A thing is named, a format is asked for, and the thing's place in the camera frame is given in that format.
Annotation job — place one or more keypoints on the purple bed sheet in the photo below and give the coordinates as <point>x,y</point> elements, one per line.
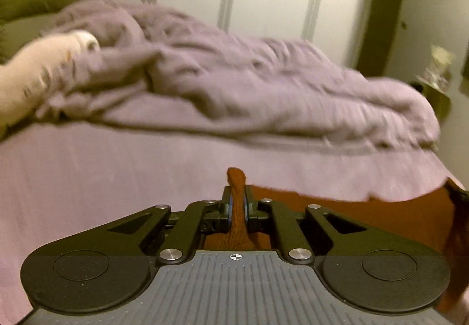
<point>60,180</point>

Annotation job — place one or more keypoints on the brown knit cardigan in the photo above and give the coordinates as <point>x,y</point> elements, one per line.
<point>438,219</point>

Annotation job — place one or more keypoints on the green pillow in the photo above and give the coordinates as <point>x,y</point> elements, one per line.
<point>22,21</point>

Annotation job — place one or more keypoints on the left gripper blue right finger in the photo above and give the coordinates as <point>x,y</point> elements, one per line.
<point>250,204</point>

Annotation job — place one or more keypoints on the purple crumpled duvet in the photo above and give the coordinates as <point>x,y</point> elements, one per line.
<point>158,68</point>

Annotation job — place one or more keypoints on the small side table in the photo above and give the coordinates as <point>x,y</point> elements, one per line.
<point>440,102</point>

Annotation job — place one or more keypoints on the cream plush toy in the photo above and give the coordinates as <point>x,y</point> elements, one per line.
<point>31,73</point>

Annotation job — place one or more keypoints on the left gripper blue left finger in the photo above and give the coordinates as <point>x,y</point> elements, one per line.
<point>225,209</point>

